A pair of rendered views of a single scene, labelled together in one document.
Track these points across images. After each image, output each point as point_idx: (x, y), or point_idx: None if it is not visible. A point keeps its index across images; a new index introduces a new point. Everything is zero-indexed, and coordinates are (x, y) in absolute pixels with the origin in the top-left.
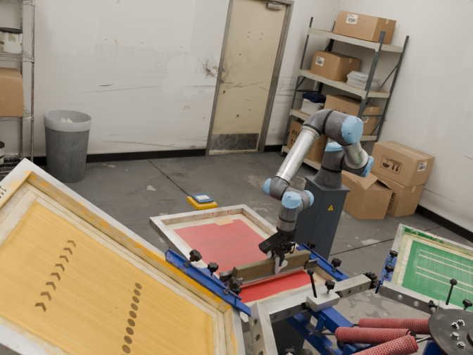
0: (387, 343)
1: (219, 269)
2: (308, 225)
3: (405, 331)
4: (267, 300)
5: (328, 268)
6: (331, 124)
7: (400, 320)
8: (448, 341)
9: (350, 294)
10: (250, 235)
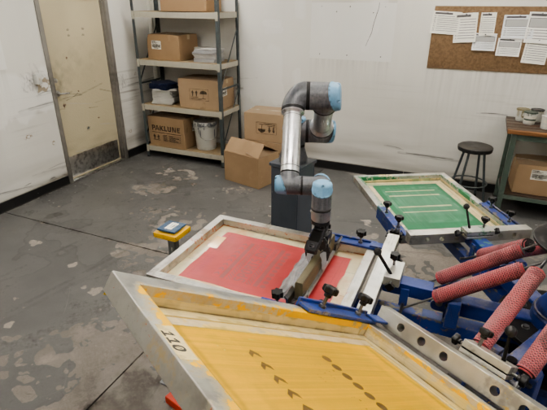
0: (521, 283)
1: (265, 293)
2: (289, 209)
3: (517, 265)
4: (343, 299)
5: (354, 242)
6: (317, 96)
7: (483, 259)
8: None
9: None
10: (255, 243)
